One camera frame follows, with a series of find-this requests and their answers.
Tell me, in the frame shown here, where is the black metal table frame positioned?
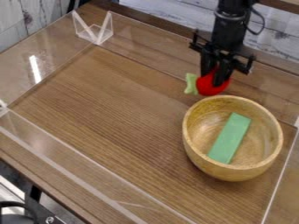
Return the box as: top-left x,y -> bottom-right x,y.
0,185 -> 67,224

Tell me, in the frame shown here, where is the wooden bowl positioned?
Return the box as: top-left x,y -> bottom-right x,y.
181,95 -> 284,182

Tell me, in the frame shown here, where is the clear acrylic tray wall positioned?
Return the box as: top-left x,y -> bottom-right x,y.
0,101 -> 196,224

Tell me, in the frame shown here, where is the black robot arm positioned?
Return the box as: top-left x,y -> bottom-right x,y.
189,0 -> 258,88

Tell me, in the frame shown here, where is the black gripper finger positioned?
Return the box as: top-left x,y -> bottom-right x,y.
212,59 -> 234,87
200,51 -> 215,76

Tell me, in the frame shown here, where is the clear acrylic corner bracket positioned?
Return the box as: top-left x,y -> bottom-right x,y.
71,10 -> 113,46

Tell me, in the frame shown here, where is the green rectangular block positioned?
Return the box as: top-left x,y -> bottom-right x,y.
207,113 -> 251,164

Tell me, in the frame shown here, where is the red plush fruit green stem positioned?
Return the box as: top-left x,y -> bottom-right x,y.
183,69 -> 230,96

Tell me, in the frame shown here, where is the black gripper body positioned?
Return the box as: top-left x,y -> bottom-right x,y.
189,30 -> 256,75

